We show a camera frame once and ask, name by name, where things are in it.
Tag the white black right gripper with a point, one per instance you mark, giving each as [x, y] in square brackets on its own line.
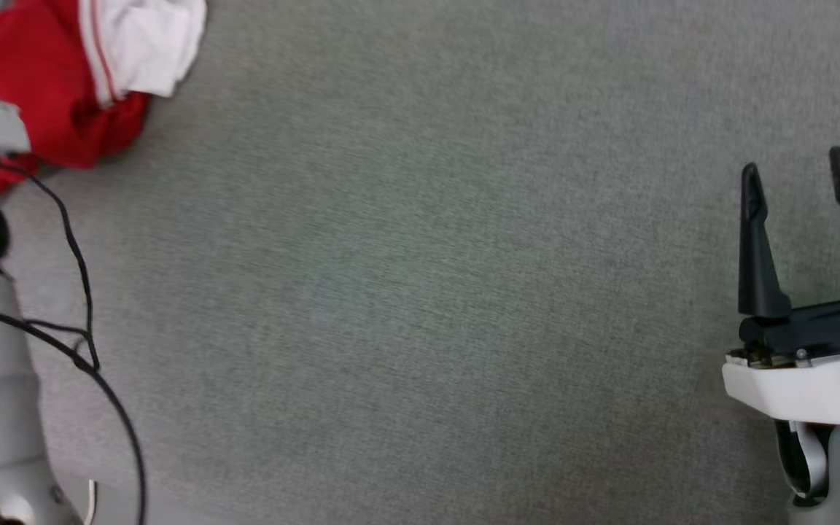
[806, 386]

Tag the red and white jersey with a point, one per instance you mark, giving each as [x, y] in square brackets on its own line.
[48, 87]

